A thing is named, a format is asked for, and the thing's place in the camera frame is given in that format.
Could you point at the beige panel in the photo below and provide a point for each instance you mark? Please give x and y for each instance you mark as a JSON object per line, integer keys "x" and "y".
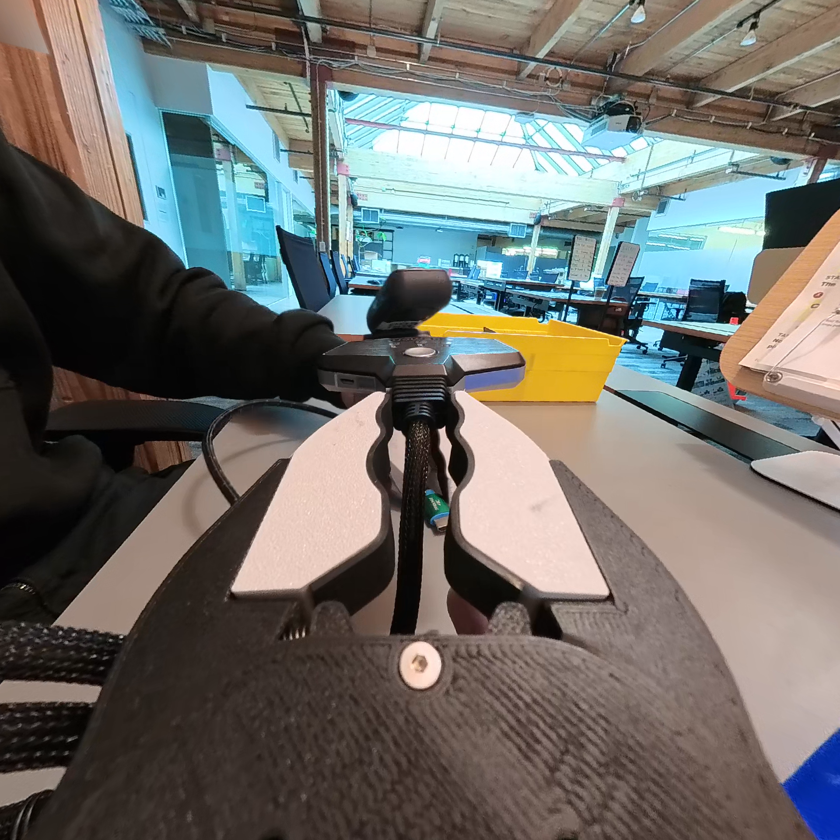
{"x": 768, "y": 275}

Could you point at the black mesh office chair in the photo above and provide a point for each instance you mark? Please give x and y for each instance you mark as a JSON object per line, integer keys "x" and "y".
{"x": 302, "y": 269}

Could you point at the person's left forearm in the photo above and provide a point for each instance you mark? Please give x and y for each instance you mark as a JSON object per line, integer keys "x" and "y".
{"x": 229, "y": 341}

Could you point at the black monitor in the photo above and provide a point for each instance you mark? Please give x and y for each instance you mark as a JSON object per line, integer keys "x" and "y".
{"x": 800, "y": 213}

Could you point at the thick black braided sleeve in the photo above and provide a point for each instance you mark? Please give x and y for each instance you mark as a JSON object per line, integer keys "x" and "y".
{"x": 39, "y": 735}
{"x": 52, "y": 653}

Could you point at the wooden pillar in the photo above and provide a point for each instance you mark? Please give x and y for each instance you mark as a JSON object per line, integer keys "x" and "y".
{"x": 92, "y": 111}

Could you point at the blue object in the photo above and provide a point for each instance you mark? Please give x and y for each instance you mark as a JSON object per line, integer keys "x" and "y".
{"x": 817, "y": 787}

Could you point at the person's right hand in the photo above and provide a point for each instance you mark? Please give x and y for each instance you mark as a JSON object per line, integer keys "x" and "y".
{"x": 464, "y": 613}

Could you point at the silver monitor base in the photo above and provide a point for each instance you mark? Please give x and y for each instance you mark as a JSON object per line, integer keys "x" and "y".
{"x": 804, "y": 476}

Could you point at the wooden document stand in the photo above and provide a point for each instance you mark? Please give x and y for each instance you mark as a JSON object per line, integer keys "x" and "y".
{"x": 741, "y": 367}

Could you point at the black chair armrest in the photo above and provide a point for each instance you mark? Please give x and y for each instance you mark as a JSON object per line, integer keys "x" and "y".
{"x": 131, "y": 418}

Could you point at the white ceiling projector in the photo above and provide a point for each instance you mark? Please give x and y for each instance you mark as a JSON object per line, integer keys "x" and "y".
{"x": 610, "y": 128}

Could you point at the pendant ceiling lamp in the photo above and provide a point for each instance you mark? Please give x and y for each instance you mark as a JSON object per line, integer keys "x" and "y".
{"x": 638, "y": 12}
{"x": 748, "y": 33}

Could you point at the white paper sheets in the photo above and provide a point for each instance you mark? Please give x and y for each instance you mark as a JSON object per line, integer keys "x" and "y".
{"x": 800, "y": 328}

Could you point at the person's black hoodie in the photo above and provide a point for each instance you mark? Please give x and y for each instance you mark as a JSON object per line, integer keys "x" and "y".
{"x": 39, "y": 394}

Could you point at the yellow plastic bin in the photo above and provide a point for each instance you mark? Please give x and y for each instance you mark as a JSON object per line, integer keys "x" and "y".
{"x": 564, "y": 369}

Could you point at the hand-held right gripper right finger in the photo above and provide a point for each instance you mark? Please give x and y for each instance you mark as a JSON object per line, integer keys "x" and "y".
{"x": 518, "y": 505}

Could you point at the wooden office desk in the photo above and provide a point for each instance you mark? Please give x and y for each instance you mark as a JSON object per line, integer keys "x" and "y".
{"x": 695, "y": 328}

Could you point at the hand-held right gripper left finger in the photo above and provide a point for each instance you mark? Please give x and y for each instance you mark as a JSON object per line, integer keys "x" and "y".
{"x": 315, "y": 505}

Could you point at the standing whiteboard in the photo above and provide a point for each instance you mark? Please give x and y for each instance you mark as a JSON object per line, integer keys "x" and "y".
{"x": 622, "y": 264}
{"x": 582, "y": 258}

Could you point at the row of black office chairs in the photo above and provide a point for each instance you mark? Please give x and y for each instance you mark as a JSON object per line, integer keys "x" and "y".
{"x": 334, "y": 272}

